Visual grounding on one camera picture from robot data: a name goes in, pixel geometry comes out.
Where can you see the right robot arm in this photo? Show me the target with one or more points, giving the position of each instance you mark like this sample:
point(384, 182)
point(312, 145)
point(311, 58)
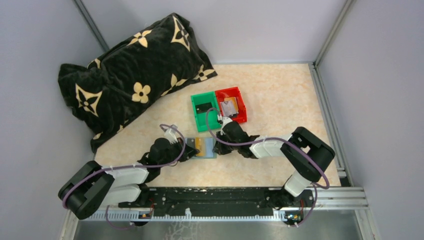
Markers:
point(308, 154)

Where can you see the green plastic bin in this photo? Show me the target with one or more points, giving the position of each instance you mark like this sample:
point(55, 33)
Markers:
point(201, 103)

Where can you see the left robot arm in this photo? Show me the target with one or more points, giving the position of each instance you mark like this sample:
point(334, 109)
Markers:
point(94, 186)

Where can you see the sage green card holder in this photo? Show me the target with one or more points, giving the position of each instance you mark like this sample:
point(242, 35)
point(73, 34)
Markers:
point(209, 147)

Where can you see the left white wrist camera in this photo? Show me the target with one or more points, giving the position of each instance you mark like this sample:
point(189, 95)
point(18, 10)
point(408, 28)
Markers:
point(170, 133)

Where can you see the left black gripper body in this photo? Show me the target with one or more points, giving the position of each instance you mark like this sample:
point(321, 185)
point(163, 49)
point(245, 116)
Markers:
point(175, 151)

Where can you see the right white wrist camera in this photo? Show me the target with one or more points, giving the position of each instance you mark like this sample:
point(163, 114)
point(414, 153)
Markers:
point(223, 120)

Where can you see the black floral pillow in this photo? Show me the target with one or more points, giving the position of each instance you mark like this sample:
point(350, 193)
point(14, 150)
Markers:
point(117, 87)

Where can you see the stack of cards in red bin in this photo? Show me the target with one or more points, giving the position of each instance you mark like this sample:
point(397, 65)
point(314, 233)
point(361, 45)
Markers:
point(229, 107)

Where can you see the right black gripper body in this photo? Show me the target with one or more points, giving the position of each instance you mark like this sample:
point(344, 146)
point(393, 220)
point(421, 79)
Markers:
point(223, 149)

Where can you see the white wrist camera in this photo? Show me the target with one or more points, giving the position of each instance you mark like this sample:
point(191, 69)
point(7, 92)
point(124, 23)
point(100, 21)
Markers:
point(223, 120)
point(170, 133)

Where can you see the red plastic bin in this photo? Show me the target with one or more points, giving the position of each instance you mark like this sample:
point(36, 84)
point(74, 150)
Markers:
point(233, 92)

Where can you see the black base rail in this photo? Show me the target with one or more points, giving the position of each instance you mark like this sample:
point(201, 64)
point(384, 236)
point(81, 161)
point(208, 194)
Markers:
point(218, 202)

